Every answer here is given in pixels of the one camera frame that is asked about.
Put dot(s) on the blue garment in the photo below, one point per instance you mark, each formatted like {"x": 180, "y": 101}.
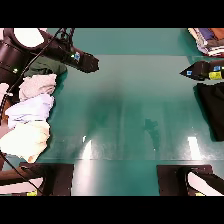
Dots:
{"x": 206, "y": 34}

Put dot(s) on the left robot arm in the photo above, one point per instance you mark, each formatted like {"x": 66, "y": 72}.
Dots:
{"x": 13, "y": 56}

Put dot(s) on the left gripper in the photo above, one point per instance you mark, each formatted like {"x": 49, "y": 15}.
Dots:
{"x": 85, "y": 61}

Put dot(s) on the pale lilac garment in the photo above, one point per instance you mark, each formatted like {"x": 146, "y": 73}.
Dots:
{"x": 30, "y": 110}

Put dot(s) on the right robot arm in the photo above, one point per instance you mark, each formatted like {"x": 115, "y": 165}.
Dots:
{"x": 173, "y": 180}

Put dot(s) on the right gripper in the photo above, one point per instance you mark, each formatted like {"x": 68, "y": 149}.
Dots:
{"x": 197, "y": 70}

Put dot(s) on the orange garment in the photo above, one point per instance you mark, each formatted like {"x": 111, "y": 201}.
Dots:
{"x": 218, "y": 32}

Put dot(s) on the beige garment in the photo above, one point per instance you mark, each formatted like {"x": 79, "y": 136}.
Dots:
{"x": 38, "y": 86}

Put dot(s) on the heap of clothes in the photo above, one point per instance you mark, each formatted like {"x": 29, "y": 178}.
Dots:
{"x": 213, "y": 48}

